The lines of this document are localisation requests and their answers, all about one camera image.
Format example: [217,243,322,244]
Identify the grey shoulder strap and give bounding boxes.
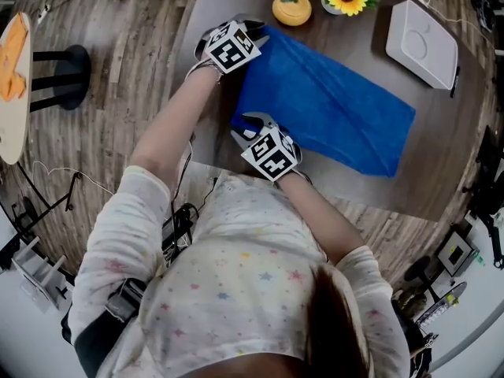
[61,277,149,378]

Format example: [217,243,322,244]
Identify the skateboard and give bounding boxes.
[415,281,468,329]

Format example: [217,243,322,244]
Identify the person's right forearm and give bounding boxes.
[277,171,365,266]

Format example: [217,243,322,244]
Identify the black equipment frame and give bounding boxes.
[462,126,504,270]

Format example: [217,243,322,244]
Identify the round white side table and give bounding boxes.
[0,12,92,166]

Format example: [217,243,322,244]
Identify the grey box with black square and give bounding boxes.
[436,230,480,278]

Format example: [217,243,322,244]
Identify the white star-print shirt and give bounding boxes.
[69,165,410,378]

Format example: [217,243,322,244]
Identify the black metal stand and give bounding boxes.
[0,163,84,244]

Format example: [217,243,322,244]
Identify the person's left forearm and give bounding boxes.
[129,67,222,181]

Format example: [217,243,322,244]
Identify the thin white cable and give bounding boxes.
[401,0,486,35]
[31,160,116,195]

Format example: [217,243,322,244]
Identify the white plastic box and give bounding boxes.
[384,0,460,91]

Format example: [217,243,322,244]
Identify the blue towel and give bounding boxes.
[230,24,417,179]

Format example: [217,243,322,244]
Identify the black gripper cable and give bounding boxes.
[162,132,200,268]

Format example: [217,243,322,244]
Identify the black round stool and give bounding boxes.
[403,254,443,299]

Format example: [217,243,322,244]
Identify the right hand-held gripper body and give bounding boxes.
[240,120,304,183]

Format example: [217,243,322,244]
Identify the orange fruit-shaped container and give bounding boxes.
[272,0,313,28]

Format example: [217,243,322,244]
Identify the white wooden rack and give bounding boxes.
[11,236,74,313]

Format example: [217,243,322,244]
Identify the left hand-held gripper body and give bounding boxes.
[194,20,262,75]

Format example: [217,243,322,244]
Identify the orange cloth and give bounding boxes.
[0,13,30,103]

